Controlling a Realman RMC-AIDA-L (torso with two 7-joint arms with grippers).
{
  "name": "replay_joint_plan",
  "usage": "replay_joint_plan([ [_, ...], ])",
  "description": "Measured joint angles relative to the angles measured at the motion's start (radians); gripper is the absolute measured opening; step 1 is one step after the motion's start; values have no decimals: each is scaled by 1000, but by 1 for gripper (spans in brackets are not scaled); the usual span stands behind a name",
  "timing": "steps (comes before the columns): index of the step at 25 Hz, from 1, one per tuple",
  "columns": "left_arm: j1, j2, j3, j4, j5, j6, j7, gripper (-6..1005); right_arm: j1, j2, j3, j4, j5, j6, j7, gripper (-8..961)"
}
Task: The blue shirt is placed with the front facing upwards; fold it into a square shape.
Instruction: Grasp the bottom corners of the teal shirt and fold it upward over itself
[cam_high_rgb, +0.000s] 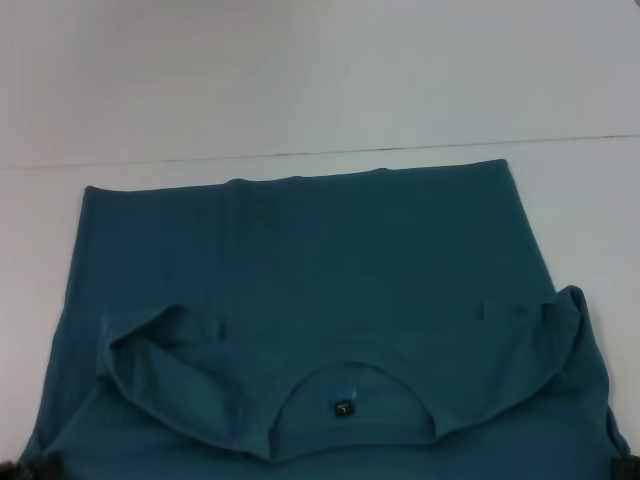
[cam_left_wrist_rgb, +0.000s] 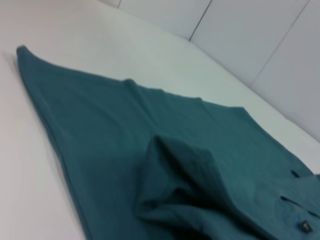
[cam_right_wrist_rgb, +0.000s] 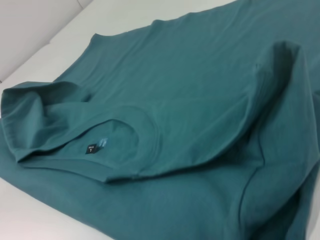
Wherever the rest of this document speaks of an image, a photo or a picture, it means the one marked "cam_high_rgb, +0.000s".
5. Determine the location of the teal blue FREE t-shirt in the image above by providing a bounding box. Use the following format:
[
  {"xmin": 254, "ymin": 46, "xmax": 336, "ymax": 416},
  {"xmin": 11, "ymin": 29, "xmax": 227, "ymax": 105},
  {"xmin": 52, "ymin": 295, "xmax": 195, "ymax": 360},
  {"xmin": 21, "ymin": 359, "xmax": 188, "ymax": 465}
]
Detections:
[{"xmin": 19, "ymin": 158, "xmax": 634, "ymax": 480}]

